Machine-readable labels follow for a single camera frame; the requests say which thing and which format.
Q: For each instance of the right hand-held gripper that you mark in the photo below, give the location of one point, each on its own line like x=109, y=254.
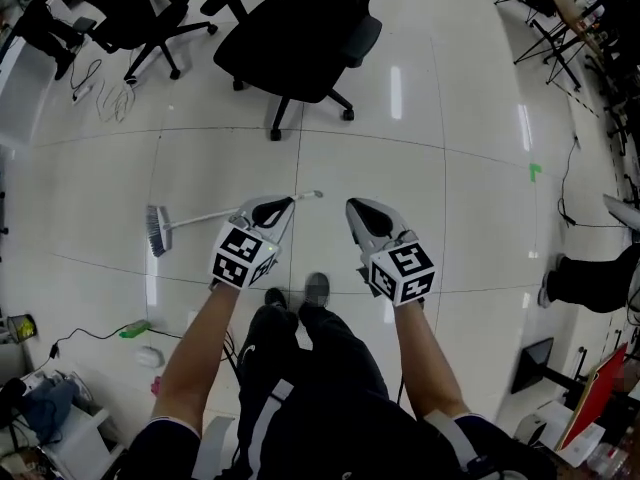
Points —
x=400, y=273

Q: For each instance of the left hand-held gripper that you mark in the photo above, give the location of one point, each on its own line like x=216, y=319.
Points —
x=240, y=258

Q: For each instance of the person's left forearm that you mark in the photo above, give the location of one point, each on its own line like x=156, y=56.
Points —
x=200, y=348

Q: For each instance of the person's right forearm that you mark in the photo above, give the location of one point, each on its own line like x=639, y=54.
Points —
x=425, y=358

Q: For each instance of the person's left black shoe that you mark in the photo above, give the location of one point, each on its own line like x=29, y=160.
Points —
x=276, y=299

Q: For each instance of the person's black shoe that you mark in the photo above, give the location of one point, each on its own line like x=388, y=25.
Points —
x=316, y=290
x=276, y=299

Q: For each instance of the person's right black shoe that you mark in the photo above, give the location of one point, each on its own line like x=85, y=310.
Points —
x=316, y=290

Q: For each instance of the person's black trousers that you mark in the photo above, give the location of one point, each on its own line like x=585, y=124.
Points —
x=325, y=368

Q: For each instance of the green floor tape mark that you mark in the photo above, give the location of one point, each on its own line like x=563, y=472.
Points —
x=534, y=173

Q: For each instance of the black mesh office chair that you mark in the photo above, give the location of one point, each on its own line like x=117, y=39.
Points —
x=300, y=43

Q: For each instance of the green power strip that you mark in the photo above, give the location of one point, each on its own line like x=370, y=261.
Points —
x=135, y=329

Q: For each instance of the white rounded object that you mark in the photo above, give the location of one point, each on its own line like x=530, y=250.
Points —
x=150, y=357

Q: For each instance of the black panel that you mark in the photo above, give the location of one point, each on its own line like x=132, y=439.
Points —
x=535, y=363

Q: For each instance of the white power strip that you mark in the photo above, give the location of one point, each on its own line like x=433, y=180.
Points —
x=84, y=93

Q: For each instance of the person's white harness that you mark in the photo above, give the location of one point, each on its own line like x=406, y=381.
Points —
x=452, y=438

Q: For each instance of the grey hand-held device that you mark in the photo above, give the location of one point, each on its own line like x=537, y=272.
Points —
x=622, y=210

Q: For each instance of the person's dark shirt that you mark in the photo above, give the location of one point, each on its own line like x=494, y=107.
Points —
x=160, y=448

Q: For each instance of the mesh waste basket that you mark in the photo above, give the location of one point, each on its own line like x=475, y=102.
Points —
x=20, y=329

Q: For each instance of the red board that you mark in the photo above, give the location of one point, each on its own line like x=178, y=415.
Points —
x=595, y=393

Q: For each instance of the white storage box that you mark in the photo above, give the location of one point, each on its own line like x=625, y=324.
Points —
x=85, y=428

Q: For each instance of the blue cloth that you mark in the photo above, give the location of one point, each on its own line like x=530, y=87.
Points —
x=50, y=398

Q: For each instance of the wooden desk with black legs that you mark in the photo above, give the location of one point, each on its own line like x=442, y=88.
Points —
x=565, y=3

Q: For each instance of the clear plastic bottle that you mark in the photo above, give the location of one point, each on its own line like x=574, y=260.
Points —
x=615, y=455

